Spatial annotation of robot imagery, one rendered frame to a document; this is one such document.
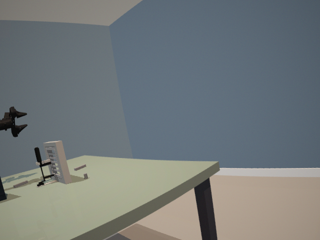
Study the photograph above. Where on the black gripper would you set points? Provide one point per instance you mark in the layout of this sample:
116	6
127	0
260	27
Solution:
10	123

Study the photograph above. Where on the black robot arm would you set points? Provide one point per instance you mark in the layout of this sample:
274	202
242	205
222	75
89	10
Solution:
7	115

